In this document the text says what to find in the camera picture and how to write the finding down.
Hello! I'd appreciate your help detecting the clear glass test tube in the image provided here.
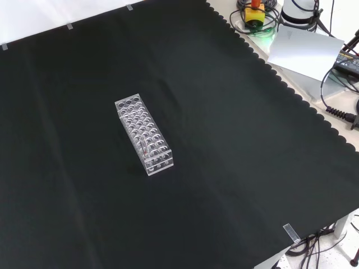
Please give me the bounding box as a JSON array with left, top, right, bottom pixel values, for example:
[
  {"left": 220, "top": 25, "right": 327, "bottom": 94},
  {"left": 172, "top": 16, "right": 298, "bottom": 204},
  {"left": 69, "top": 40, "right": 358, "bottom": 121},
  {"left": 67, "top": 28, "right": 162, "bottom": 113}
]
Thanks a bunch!
[{"left": 141, "top": 136, "right": 149, "bottom": 163}]

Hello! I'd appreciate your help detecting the clear test tube rack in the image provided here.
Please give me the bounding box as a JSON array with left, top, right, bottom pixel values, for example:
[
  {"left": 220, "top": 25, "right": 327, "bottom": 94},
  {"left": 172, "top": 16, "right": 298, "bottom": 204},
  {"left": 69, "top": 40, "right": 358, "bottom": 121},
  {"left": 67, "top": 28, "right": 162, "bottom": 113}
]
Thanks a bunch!
[{"left": 114, "top": 94, "right": 175, "bottom": 177}]

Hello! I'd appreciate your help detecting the black bench cloth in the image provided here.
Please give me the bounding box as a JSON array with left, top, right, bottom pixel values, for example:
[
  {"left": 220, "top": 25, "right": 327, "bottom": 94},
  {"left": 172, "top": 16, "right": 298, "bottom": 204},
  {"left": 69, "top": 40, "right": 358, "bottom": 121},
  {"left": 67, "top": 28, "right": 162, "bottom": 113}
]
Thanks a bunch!
[{"left": 0, "top": 0, "right": 359, "bottom": 269}]

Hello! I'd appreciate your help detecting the yellow stop button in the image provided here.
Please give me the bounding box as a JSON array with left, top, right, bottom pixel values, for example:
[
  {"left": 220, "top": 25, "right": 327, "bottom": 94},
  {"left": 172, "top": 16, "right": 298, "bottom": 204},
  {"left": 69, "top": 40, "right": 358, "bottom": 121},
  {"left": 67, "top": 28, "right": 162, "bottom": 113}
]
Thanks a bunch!
[{"left": 244, "top": 0, "right": 265, "bottom": 29}]

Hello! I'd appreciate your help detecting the pale board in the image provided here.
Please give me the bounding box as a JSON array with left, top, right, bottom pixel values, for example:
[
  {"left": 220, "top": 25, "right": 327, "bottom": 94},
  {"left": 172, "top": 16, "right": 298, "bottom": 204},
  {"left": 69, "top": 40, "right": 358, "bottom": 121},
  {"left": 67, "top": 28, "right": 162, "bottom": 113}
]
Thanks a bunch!
[{"left": 266, "top": 24, "right": 346, "bottom": 83}]

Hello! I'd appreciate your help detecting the black power adapter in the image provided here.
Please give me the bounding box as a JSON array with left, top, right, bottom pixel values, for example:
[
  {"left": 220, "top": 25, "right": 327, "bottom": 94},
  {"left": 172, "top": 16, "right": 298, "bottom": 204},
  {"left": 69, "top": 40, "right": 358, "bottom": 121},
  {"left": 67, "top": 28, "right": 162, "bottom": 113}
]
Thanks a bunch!
[{"left": 333, "top": 50, "right": 359, "bottom": 75}]

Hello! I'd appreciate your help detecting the grey table leg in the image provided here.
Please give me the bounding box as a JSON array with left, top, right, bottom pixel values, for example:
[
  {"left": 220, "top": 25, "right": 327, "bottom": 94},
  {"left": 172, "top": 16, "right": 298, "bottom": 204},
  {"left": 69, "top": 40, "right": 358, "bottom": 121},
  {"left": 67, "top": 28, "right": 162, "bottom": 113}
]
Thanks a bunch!
[{"left": 334, "top": 207, "right": 352, "bottom": 239}]

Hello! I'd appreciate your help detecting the black and red tripod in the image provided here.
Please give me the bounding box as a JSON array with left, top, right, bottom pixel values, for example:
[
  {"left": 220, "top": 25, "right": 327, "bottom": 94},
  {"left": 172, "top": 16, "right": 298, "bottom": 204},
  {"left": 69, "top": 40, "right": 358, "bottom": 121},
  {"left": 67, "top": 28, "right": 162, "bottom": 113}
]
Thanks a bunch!
[{"left": 340, "top": 29, "right": 359, "bottom": 54}]

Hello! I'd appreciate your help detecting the green cable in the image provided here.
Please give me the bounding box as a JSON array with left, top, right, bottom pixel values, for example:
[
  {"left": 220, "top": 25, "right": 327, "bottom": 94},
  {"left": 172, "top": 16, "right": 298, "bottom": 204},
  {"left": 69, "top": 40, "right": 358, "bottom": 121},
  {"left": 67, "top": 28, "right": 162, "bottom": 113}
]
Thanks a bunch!
[{"left": 246, "top": 24, "right": 279, "bottom": 37}]

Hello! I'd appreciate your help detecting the black cable with ribbed plug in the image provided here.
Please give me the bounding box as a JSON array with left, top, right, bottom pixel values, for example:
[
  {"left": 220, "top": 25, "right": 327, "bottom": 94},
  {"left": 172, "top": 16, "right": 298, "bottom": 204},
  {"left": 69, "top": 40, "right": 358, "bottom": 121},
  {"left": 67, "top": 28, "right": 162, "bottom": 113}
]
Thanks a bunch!
[{"left": 320, "top": 66, "right": 359, "bottom": 130}]

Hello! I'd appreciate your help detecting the black floor cable bundle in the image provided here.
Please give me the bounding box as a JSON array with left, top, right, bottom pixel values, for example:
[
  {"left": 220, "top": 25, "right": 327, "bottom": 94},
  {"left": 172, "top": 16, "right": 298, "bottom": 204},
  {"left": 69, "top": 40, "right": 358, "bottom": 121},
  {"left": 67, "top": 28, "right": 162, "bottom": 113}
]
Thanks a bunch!
[{"left": 286, "top": 214, "right": 359, "bottom": 269}]

